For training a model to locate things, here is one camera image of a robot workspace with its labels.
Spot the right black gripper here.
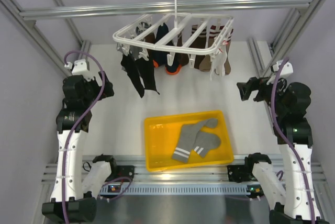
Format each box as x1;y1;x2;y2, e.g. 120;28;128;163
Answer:
237;73;287;115

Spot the grey striped sock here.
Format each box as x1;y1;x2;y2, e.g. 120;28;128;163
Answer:
193;131;221;158
172;118;218;163

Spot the white plastic sock hanger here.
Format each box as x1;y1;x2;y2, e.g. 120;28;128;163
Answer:
113;12;234;68

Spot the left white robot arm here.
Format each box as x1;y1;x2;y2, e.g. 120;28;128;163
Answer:
42;72;118;223

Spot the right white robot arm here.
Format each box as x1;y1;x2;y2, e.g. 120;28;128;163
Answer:
237;77;327;223

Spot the white sock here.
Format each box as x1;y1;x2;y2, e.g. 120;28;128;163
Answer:
209;47;227;81

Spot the black sock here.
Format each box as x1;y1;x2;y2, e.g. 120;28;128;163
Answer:
135;58;160;94
121;54;144;98

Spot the yellow plastic tray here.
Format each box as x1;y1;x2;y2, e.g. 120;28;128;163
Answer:
143;110;234;172

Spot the aluminium crossbar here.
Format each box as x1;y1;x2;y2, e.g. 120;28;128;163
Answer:
19;0;313;20

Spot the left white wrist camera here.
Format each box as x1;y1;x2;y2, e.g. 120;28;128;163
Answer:
64;59;95;82

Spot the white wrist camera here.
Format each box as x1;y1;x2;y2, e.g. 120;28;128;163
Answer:
64;59;95;82
271;60;293;78

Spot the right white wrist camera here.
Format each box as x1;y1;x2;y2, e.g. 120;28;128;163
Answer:
271;60;293;78

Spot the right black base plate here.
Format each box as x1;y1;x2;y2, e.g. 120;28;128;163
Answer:
227;165;250;183

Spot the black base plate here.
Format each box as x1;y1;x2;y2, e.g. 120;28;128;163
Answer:
227;165;250;183
115;165;135;180

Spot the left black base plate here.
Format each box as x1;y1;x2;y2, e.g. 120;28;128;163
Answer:
115;165;135;180

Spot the perforated cable duct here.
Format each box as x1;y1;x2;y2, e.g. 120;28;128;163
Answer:
100;183;251;196

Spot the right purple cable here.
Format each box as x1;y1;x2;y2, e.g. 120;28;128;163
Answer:
271;58;319;224

